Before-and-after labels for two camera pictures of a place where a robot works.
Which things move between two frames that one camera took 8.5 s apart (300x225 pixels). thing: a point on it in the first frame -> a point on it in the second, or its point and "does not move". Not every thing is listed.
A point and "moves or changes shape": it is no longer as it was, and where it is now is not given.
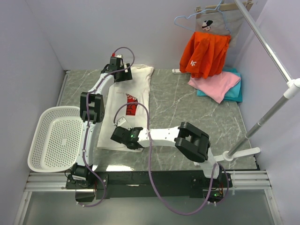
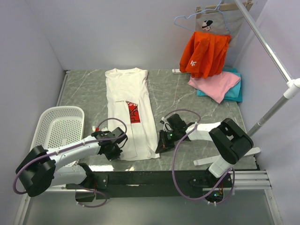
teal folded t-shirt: x=235 y=93 does not move
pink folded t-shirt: x=215 y=86 does not move
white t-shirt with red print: x=130 y=100 moves or changes shape
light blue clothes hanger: x=217 y=8 does not move
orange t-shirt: x=203 y=54 does not move
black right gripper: x=131 y=130 -> x=163 y=144
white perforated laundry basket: x=57 y=141 does not move
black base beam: x=108 y=184 does not move
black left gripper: x=127 y=76 -> x=115 y=155
